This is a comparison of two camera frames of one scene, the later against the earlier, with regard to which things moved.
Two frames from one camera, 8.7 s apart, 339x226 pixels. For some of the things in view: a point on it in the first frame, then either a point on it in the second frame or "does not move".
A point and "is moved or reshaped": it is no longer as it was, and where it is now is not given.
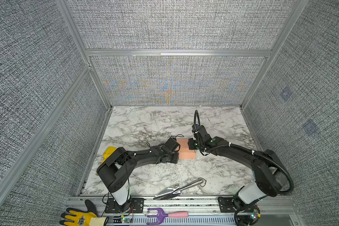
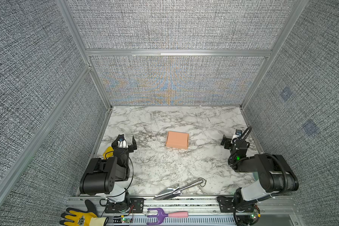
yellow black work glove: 74,217 does not move
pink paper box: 184,152 is moved or reshaped
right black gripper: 189,141 → 228,141
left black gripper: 176,158 → 130,148
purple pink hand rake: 161,215 does not move
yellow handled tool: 109,150 does not move
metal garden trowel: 174,190 does not move
